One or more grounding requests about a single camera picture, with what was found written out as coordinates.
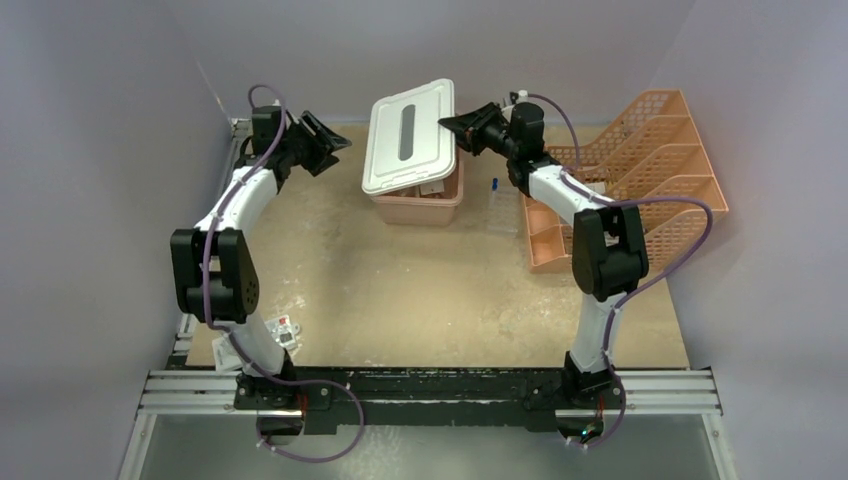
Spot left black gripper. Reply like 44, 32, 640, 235
281, 113, 350, 176

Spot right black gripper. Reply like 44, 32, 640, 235
439, 103, 520, 160

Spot white plastic bin lid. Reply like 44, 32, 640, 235
361, 78, 457, 197

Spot small white packet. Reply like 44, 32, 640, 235
418, 181, 445, 198

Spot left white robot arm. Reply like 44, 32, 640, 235
169, 104, 352, 409

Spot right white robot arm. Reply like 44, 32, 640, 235
438, 102, 649, 407

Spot clear test tube rack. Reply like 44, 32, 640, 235
487, 186, 521, 236

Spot pink plastic bin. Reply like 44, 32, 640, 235
371, 161, 465, 227

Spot orange mesh file organizer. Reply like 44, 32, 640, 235
546, 89, 729, 273

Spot blister pack with label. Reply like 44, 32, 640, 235
211, 315, 300, 376

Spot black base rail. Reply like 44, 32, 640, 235
234, 366, 625, 439

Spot aluminium frame rail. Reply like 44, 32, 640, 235
138, 370, 723, 415

